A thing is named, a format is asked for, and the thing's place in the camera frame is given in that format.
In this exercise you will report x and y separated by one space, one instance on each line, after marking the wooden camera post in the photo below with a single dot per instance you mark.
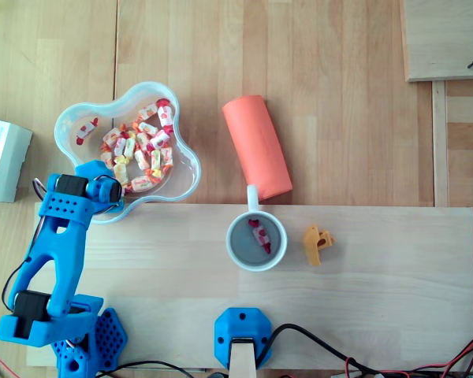
242 362

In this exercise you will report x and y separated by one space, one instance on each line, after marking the light wooden panel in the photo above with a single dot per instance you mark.
445 39

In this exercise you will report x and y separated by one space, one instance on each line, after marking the orange foam roll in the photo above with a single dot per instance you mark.
256 145

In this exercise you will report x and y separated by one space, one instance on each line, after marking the yellow wrapped fruit candy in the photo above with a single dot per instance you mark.
120 169

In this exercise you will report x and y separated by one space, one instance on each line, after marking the flower-shaped plastic candy tub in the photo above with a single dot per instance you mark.
181 177

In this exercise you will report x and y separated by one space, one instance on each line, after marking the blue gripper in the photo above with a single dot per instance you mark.
90 168

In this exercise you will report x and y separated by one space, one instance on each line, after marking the blue 3D-printed robot arm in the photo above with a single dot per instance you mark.
63 252

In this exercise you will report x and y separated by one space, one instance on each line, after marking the white cardboard box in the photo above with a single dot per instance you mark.
4 157

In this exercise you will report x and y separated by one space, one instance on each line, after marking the blue printed post base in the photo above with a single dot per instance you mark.
242 323

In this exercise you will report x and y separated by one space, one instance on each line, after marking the white ceramic mug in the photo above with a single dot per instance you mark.
242 248

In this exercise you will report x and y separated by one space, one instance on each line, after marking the light wooden base board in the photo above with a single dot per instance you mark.
339 307

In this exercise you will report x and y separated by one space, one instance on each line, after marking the red white wrapped candy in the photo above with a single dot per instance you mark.
261 235

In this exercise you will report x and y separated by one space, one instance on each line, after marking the yellow printed plastic part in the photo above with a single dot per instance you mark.
313 244

